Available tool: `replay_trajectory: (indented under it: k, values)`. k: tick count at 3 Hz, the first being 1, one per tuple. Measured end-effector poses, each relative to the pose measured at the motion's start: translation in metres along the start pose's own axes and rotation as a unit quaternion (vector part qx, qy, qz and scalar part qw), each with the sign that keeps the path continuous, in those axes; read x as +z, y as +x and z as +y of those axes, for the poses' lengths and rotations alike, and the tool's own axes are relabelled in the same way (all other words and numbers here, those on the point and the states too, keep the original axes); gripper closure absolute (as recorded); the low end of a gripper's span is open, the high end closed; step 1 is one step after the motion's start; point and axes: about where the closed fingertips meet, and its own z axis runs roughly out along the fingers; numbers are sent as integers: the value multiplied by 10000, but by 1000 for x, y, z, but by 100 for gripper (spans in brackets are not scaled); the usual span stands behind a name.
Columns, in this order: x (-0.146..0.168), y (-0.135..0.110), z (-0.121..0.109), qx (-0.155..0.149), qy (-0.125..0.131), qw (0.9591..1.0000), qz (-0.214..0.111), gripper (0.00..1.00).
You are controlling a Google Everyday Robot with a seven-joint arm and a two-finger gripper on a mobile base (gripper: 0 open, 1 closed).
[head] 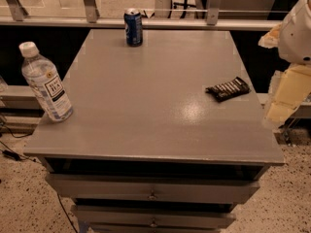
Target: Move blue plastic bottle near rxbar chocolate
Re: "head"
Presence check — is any grey drawer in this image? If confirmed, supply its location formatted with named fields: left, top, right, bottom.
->
left=72, top=206, right=235, bottom=229
left=46, top=174, right=259, bottom=204

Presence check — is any top grey drawer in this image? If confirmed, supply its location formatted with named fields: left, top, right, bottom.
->
left=46, top=174, right=259, bottom=204

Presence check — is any black rxbar chocolate wrapper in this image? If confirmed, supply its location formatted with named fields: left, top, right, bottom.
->
left=205, top=77, right=251, bottom=102

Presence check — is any metal railing frame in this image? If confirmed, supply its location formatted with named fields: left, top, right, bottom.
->
left=0, top=0, right=297, bottom=31

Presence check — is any grey drawer cabinet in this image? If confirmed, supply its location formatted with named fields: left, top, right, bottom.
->
left=25, top=29, right=284, bottom=233

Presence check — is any black floor cable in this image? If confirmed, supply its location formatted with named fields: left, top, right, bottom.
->
left=0, top=123, right=79, bottom=233

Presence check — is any blue soda can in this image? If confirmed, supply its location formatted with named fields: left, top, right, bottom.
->
left=123, top=8, right=143, bottom=47

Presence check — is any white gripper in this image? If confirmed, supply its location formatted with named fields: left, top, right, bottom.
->
left=259, top=0, right=311, bottom=126

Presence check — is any clear plastic water bottle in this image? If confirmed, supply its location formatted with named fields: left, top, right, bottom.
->
left=18, top=42, right=73, bottom=122

